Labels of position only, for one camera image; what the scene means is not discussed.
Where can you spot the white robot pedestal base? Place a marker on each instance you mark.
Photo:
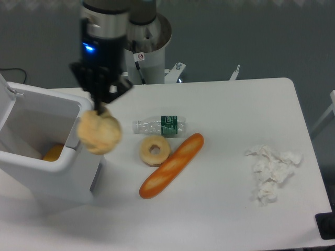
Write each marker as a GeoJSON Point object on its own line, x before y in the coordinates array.
{"type": "Point", "coordinates": [145, 53]}

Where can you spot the beige ring donut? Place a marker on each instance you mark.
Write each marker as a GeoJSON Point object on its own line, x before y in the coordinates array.
{"type": "Point", "coordinates": [154, 150]}

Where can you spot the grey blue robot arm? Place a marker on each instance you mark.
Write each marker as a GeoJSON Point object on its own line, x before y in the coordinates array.
{"type": "Point", "coordinates": [104, 27]}

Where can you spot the black device at table edge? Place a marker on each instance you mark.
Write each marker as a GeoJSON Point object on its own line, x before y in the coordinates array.
{"type": "Point", "coordinates": [325, 223]}

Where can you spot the white frame at right edge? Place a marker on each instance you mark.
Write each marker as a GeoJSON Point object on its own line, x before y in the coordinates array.
{"type": "Point", "coordinates": [326, 117]}

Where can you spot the orange baguette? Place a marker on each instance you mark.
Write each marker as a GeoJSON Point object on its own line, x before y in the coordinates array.
{"type": "Point", "coordinates": [172, 167]}

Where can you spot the round beige bread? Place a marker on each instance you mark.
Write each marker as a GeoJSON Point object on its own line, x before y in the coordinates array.
{"type": "Point", "coordinates": [100, 134]}

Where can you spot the crumpled white paper tissue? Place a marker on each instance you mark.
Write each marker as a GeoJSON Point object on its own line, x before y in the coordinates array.
{"type": "Point", "coordinates": [271, 171]}

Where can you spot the clear plastic bottle green label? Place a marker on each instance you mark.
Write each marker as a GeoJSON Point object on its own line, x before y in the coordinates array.
{"type": "Point", "coordinates": [167, 126]}

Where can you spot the orange item in trash can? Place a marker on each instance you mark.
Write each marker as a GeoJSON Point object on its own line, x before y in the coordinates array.
{"type": "Point", "coordinates": [54, 153]}

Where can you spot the white trash can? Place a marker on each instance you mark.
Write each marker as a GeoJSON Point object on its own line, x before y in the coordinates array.
{"type": "Point", "coordinates": [35, 119]}

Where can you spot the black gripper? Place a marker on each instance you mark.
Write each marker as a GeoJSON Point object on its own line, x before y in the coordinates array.
{"type": "Point", "coordinates": [99, 69]}

